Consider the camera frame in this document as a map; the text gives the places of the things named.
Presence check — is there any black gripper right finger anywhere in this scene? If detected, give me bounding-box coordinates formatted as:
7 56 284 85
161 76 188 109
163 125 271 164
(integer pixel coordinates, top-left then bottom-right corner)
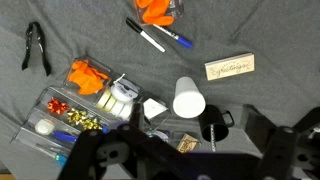
240 103 278 152

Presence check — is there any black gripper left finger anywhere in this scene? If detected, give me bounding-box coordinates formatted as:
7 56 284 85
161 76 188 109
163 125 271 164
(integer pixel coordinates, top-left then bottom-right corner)
129 102 145 129

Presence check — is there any clear square plastic container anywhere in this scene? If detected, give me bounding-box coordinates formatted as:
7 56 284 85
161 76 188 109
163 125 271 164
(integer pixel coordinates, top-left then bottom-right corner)
61 55 114 98
133 0 185 27

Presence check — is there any small white ribbon spool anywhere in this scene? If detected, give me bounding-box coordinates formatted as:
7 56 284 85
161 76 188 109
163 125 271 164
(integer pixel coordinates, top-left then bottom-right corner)
111 99 134 121

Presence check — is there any small clear box with card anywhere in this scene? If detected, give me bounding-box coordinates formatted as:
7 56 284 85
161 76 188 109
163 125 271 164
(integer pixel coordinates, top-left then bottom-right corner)
141 97 170 122

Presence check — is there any large white ribbon spool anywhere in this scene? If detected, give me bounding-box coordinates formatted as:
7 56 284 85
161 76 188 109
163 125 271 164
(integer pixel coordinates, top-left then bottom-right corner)
110 81 139 104

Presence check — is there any pale yellow ribbon spool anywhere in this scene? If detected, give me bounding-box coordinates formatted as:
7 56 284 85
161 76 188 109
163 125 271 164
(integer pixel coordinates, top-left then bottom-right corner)
103 95 118 113

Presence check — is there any blue green ribbon spool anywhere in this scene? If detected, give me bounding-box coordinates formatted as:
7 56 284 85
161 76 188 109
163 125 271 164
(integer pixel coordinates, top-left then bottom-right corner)
146 129 171 141

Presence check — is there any gold ribbon spool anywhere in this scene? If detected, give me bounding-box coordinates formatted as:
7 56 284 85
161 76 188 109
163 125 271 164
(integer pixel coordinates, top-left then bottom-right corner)
95 87 113 109

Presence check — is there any black mug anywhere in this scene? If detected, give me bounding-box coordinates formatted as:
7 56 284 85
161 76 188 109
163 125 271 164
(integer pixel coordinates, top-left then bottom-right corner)
197 104 235 143

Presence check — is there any gold gift bow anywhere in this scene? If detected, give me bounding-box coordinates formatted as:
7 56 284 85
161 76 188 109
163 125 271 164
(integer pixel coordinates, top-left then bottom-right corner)
66 108 88 126
81 117 103 132

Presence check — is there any white paper cup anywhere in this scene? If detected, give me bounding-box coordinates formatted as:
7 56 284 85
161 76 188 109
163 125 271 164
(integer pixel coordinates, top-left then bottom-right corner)
172 76 207 119

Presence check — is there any small wooden stamp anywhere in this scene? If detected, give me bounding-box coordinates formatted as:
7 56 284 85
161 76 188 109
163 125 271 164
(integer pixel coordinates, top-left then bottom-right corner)
175 133 199 154

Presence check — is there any wooden greetings stamp block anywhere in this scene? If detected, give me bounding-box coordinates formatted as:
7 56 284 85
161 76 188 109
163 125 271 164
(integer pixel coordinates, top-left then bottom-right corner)
204 52 256 82

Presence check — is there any blue marker in organizer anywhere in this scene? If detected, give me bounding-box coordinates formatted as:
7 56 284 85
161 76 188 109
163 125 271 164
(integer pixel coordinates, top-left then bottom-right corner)
52 130 78 144

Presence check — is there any black capped marker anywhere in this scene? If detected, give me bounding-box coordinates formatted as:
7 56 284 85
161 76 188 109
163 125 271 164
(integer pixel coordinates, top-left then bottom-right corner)
125 17 166 54

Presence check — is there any red gift bow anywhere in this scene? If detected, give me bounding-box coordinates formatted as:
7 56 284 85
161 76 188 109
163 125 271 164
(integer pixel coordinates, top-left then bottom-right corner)
46 97 70 115

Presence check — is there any blue capped marker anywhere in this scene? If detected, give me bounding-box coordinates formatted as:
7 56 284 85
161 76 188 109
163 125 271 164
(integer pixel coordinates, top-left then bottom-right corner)
152 23 194 49

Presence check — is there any teal pen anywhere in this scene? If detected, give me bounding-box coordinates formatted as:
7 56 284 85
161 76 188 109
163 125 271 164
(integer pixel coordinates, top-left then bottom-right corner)
34 143 68 165

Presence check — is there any gray tablecloth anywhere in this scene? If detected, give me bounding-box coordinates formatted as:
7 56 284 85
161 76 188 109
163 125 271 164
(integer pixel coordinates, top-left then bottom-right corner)
0 0 320 180

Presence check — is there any white tape roll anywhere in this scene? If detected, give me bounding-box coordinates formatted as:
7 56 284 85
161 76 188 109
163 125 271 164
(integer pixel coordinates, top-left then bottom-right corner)
34 118 55 136

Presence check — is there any clear acrylic organizer tray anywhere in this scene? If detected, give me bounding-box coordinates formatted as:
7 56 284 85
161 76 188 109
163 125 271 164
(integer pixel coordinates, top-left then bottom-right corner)
9 85 144 162

